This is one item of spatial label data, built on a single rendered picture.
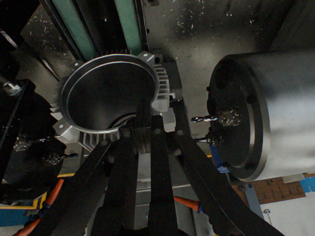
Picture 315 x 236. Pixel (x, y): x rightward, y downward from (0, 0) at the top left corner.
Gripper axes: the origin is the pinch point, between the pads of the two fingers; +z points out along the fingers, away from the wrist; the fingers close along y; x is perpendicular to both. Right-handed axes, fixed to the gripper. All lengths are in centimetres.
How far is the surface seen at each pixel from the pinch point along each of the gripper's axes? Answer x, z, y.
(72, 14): 12.6, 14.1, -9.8
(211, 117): -5.6, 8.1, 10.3
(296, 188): -417, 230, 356
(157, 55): 2.1, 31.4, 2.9
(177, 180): -22.5, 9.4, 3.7
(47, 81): -1.1, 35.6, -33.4
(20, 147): -6.1, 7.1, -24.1
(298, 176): -144, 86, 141
